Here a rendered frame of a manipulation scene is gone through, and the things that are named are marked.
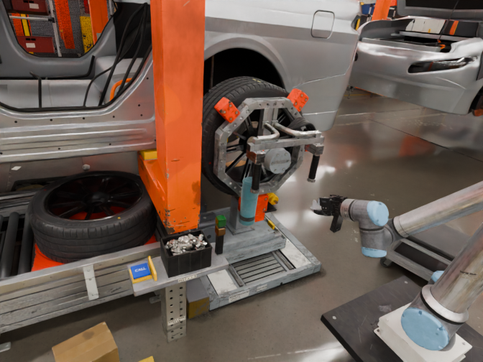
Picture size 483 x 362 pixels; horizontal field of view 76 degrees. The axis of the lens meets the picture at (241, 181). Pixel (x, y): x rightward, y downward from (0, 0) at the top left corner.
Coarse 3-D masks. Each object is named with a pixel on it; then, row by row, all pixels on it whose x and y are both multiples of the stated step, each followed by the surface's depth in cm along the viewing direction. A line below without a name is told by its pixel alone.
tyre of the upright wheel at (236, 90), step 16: (224, 80) 169; (240, 80) 164; (256, 80) 165; (208, 96) 164; (224, 96) 154; (240, 96) 154; (256, 96) 158; (272, 96) 162; (208, 112) 156; (208, 128) 153; (208, 144) 157; (208, 160) 162; (208, 176) 167; (272, 176) 189; (224, 192) 178
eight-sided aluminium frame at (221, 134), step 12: (240, 108) 152; (252, 108) 150; (288, 108) 160; (240, 120) 150; (216, 132) 152; (228, 132) 150; (216, 144) 155; (216, 156) 158; (300, 156) 180; (216, 168) 158; (288, 168) 182; (228, 180) 163; (276, 180) 186; (240, 192) 171; (264, 192) 180
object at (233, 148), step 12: (288, 120) 177; (252, 132) 169; (240, 144) 169; (240, 156) 174; (228, 168) 174; (240, 168) 199; (252, 168) 198; (264, 168) 194; (240, 180) 182; (264, 180) 187
